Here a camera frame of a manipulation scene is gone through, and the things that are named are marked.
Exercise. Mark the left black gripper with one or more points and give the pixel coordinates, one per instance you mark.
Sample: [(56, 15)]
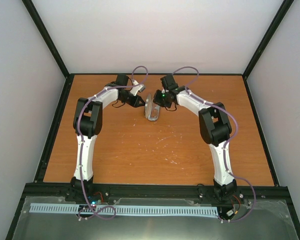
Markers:
[(137, 98)]

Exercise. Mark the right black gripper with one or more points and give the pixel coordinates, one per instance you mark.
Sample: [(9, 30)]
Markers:
[(156, 100)]

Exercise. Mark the brown striped glasses case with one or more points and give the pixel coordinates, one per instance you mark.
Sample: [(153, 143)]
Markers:
[(149, 104)]

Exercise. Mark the orange tinted sunglasses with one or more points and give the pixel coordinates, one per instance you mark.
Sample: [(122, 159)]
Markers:
[(154, 113)]

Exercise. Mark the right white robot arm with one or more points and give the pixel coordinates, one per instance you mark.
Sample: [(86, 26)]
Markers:
[(214, 126)]

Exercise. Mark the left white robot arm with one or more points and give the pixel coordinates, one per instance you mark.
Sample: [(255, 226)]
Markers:
[(88, 122)]

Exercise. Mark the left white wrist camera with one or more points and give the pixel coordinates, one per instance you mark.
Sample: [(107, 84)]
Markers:
[(137, 87)]

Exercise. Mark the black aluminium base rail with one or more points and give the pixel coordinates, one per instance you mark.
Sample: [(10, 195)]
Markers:
[(110, 192)]

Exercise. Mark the light blue slotted cable duct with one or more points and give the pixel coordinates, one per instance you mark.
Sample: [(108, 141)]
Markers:
[(127, 210)]

